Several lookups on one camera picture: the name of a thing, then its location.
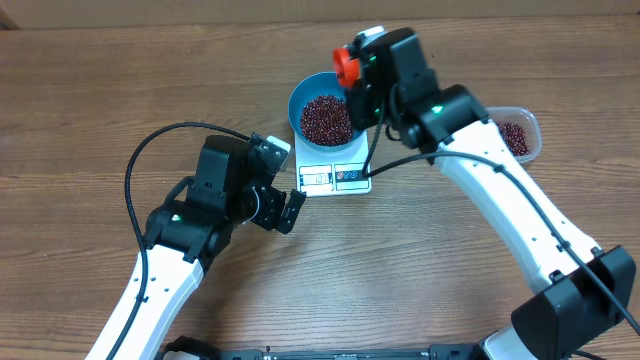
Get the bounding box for red measuring scoop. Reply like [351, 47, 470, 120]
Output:
[332, 47, 361, 89]

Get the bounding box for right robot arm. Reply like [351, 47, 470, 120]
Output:
[345, 79, 639, 359]

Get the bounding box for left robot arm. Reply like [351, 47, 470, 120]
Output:
[88, 134, 306, 359]

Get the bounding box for red beans in bowl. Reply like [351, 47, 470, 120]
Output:
[300, 95, 354, 147]

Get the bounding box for blue bowl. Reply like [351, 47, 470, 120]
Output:
[288, 72, 366, 143]

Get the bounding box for white digital kitchen scale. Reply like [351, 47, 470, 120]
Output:
[295, 132, 372, 197]

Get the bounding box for red adzuki beans in container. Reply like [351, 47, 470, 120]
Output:
[497, 122, 530, 156]

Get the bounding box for clear plastic container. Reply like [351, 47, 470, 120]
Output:
[487, 107, 543, 163]

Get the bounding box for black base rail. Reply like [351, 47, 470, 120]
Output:
[154, 336, 488, 360]

